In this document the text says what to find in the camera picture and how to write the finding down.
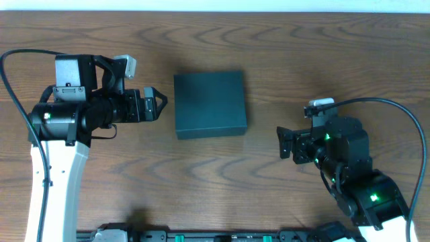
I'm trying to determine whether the black gift box with lid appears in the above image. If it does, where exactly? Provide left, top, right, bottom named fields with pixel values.
left=174, top=71, right=247, bottom=140

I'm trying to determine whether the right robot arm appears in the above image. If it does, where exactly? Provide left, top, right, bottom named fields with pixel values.
left=276, top=116, right=417, bottom=241

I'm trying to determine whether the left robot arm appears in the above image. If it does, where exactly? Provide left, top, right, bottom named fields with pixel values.
left=25, top=54, right=168, bottom=241

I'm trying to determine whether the black mounting rail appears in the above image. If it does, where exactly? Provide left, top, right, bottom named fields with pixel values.
left=76, top=223, right=367, bottom=242

